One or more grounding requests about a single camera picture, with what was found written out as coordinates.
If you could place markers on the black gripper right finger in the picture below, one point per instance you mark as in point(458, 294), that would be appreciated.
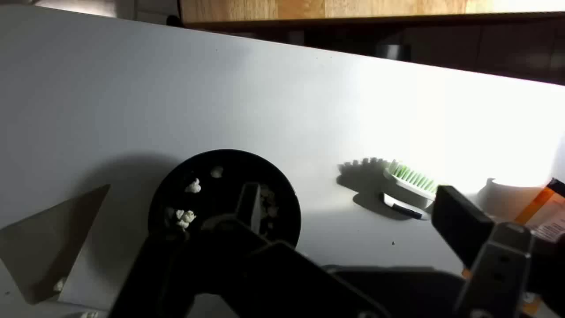
point(497, 255)

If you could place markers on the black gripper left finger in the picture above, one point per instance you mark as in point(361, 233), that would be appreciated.
point(255, 277)

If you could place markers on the orange snack packet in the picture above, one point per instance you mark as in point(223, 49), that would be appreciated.
point(547, 213)

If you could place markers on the black bowl with popcorn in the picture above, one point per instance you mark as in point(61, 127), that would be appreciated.
point(211, 183)

